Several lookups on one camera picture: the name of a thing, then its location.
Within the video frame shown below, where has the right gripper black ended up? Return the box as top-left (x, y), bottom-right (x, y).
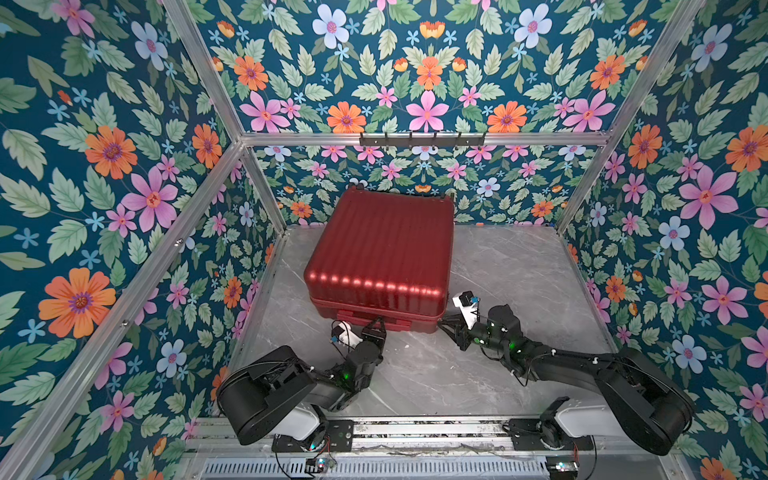
top-left (437, 313), bottom-right (508, 358)

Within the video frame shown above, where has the red hard-shell suitcase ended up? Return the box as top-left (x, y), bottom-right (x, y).
top-left (303, 187), bottom-right (454, 334)

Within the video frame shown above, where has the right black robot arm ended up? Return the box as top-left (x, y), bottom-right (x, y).
top-left (438, 304), bottom-right (695, 456)

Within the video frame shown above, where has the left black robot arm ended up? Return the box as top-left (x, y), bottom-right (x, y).
top-left (216, 318), bottom-right (387, 452)

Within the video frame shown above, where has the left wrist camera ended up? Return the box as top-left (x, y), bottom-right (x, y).
top-left (331, 321), bottom-right (362, 350)

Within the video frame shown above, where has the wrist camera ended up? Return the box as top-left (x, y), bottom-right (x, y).
top-left (331, 321), bottom-right (362, 350)
top-left (452, 291), bottom-right (479, 330)

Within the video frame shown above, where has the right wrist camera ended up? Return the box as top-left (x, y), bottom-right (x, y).
top-left (452, 291), bottom-right (479, 330)

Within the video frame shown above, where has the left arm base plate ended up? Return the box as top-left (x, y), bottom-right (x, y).
top-left (272, 420), bottom-right (355, 454)

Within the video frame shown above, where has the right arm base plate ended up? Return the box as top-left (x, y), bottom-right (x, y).
top-left (502, 418), bottom-right (595, 452)

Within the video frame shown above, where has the white slotted cable duct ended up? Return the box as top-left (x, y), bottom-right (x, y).
top-left (201, 457), bottom-right (550, 479)

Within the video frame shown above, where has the aluminium cage frame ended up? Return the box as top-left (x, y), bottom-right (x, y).
top-left (1, 1), bottom-right (697, 479)

